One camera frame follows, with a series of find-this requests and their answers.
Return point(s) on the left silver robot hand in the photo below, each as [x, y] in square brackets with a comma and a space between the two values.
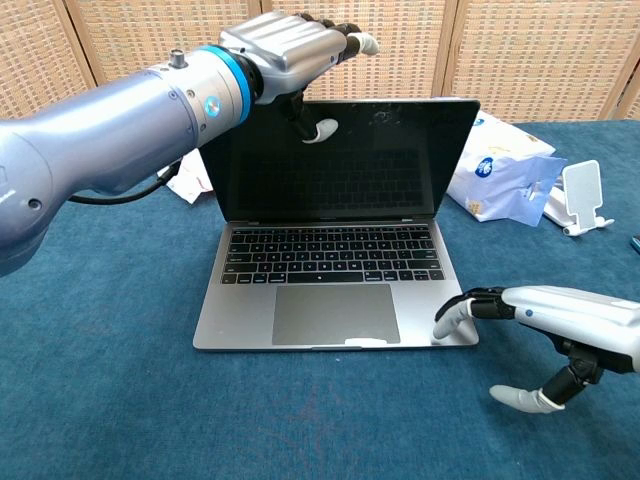
[285, 50]

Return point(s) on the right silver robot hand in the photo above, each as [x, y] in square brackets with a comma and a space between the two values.
[575, 315]

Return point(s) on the silver laptop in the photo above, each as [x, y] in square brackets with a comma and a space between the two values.
[335, 315]

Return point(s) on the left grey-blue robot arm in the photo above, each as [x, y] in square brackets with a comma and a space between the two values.
[100, 140]

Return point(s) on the woven bamboo folding screen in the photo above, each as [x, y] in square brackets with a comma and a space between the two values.
[525, 50]

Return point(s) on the white phone stand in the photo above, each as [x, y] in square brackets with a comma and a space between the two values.
[582, 190]

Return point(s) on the pale blue snack bag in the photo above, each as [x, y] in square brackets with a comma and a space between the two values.
[505, 185]

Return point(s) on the pink white wet wipes pack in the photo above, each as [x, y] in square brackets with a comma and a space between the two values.
[190, 181]

